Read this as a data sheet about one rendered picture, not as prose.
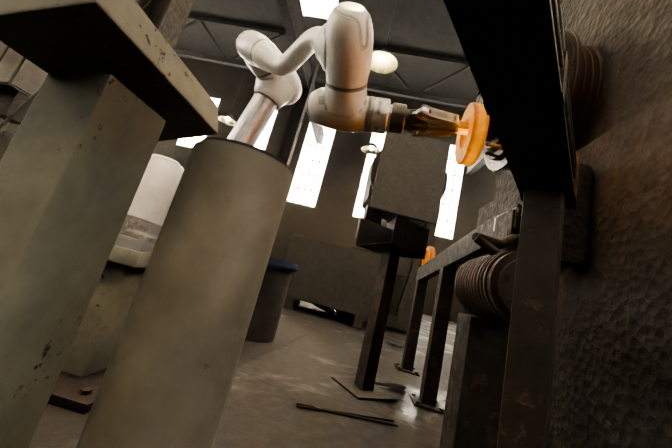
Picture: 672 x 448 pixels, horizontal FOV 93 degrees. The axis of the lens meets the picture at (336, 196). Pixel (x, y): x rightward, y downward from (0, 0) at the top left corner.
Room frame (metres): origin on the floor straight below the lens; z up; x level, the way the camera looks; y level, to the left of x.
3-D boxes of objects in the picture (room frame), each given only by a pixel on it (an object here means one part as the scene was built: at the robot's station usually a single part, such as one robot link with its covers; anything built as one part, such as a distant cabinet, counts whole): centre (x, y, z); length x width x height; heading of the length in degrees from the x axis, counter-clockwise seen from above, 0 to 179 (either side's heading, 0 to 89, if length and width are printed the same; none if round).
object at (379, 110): (0.74, -0.06, 0.83); 0.09 x 0.06 x 0.09; 173
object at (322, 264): (3.75, -0.19, 0.39); 1.03 x 0.83 x 0.79; 87
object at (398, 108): (0.73, -0.13, 0.83); 0.09 x 0.08 x 0.07; 83
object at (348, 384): (1.49, -0.30, 0.36); 0.26 x 0.20 x 0.72; 28
